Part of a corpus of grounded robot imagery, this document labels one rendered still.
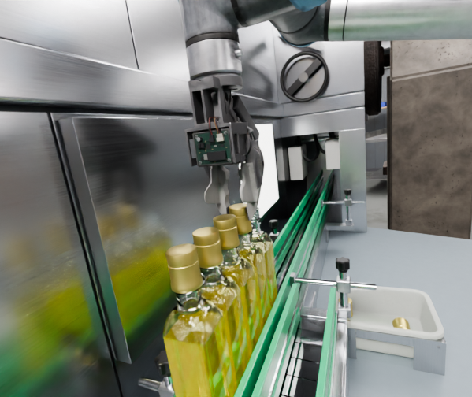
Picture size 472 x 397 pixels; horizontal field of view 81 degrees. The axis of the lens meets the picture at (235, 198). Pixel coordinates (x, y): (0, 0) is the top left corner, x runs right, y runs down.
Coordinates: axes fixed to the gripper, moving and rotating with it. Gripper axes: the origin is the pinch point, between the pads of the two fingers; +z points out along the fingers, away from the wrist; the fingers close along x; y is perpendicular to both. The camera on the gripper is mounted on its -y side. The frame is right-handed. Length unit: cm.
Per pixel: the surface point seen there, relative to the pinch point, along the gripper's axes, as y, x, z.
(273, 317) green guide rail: 0.7, 4.1, 19.0
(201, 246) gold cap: 13.1, 0.1, 0.8
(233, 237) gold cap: 6.5, 1.5, 2.1
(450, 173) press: -216, 83, 36
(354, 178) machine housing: -98, 17, 14
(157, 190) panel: 4.9, -11.9, -5.0
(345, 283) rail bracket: -12.7, 15.4, 19.0
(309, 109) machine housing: -98, -2, -20
